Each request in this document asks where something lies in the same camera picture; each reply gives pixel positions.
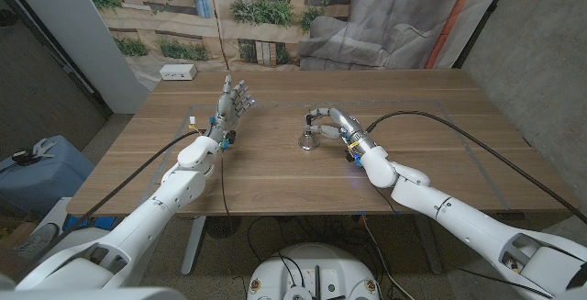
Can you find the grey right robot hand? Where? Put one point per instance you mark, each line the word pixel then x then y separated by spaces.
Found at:
pixel 348 123

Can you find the white table leg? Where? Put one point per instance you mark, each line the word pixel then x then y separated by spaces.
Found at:
pixel 192 249

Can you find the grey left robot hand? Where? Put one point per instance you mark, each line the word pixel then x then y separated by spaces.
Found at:
pixel 224 107

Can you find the white partition panel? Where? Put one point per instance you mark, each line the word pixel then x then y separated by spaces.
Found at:
pixel 78 29

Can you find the white robot torso rim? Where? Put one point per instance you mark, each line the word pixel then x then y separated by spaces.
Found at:
pixel 91 294

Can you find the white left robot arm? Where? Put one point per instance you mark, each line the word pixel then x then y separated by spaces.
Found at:
pixel 151 208

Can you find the grey sneaker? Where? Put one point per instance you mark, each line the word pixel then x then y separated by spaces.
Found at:
pixel 39 240

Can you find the black and white hand tool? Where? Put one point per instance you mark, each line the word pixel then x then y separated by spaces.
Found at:
pixel 34 152

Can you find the white power strip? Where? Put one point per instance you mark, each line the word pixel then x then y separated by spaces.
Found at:
pixel 178 72

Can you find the printed fabric backdrop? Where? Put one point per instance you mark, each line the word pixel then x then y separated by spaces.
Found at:
pixel 275 38

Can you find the black round floor stand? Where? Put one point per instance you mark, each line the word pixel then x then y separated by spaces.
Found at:
pixel 223 226

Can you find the blue plastic container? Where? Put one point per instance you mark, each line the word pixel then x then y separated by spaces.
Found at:
pixel 50 181

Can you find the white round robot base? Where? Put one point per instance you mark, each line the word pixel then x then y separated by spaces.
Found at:
pixel 316 263

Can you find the grey table leg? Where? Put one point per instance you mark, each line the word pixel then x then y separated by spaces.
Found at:
pixel 431 254

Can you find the black backdrop pole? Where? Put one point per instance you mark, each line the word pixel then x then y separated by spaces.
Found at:
pixel 486 18

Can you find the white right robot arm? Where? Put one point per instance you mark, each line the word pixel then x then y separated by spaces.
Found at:
pixel 468 224

